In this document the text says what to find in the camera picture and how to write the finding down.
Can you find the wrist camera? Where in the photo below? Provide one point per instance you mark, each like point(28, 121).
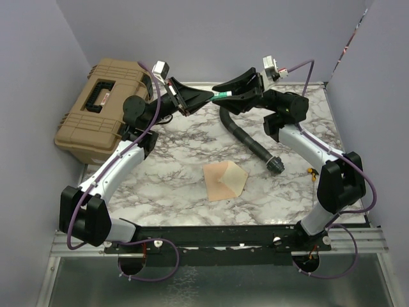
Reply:
point(160, 69)
point(273, 72)

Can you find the tan plastic tool case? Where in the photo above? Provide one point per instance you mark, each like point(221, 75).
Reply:
point(91, 130)

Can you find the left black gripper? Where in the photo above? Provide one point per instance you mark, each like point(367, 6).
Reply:
point(190, 98)

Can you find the tan paper envelope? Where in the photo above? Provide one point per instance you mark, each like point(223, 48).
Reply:
point(224, 180)

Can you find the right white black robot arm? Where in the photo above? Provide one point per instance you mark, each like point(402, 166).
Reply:
point(341, 180)

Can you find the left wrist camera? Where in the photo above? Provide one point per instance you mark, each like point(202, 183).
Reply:
point(160, 69)

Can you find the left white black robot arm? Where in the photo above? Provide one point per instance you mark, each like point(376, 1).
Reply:
point(84, 216)

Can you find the yellow black screwdriver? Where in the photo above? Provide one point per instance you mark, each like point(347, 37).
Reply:
point(314, 173)

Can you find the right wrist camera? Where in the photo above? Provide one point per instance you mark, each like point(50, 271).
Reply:
point(273, 72)

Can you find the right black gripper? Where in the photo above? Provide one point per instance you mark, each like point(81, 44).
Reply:
point(242, 103)

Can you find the green white glue stick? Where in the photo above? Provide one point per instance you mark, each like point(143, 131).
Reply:
point(223, 94)

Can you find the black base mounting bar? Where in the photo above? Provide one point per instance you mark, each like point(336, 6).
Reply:
point(234, 245)

